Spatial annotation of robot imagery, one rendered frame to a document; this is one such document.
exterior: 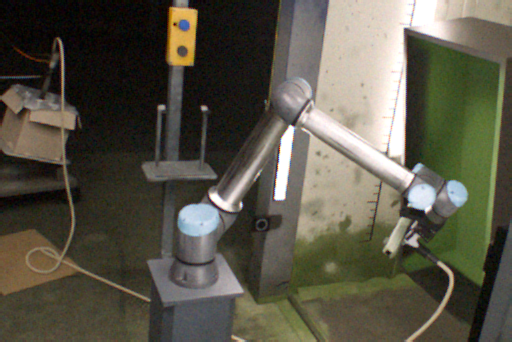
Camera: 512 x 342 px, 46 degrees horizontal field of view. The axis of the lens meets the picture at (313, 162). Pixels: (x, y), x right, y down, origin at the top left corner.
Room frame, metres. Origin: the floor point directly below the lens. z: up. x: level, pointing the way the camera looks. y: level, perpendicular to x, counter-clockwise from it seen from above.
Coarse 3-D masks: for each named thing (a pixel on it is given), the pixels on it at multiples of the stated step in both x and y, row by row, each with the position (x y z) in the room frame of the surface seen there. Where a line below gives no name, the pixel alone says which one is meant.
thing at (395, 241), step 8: (400, 224) 2.23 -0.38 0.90; (408, 224) 2.24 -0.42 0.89; (400, 232) 2.19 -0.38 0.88; (384, 240) 2.15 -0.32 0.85; (392, 240) 2.14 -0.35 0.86; (400, 240) 2.16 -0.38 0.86; (416, 240) 2.20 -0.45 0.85; (384, 248) 2.12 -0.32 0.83; (392, 248) 2.11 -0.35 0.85; (416, 248) 2.18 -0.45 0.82; (424, 248) 2.18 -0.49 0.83; (392, 256) 2.11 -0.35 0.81; (424, 256) 2.17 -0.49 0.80; (432, 256) 2.17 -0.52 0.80
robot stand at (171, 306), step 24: (168, 264) 2.09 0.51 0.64; (168, 288) 1.92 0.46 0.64; (216, 288) 1.97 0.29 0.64; (240, 288) 2.00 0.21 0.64; (168, 312) 1.87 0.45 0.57; (192, 312) 1.90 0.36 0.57; (216, 312) 1.94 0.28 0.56; (168, 336) 1.87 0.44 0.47; (192, 336) 1.90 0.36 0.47; (216, 336) 1.94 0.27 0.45
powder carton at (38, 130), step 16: (16, 96) 3.75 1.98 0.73; (32, 96) 3.66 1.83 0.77; (48, 96) 4.05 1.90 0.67; (16, 112) 3.57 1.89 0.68; (32, 112) 3.59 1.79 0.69; (48, 112) 3.67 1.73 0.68; (0, 128) 3.84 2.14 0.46; (16, 128) 3.65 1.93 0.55; (32, 128) 3.63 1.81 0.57; (48, 128) 3.69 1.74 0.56; (16, 144) 3.57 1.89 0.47; (32, 144) 3.62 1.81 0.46; (48, 144) 3.69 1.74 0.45
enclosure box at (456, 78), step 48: (432, 48) 2.64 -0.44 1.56; (480, 48) 2.17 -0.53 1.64; (432, 96) 2.67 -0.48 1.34; (480, 96) 2.67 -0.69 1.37; (432, 144) 2.70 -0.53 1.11; (480, 144) 2.67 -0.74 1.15; (480, 192) 2.68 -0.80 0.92; (432, 240) 2.76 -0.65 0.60; (480, 240) 2.68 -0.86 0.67; (432, 288) 2.51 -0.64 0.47; (480, 288) 2.51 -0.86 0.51
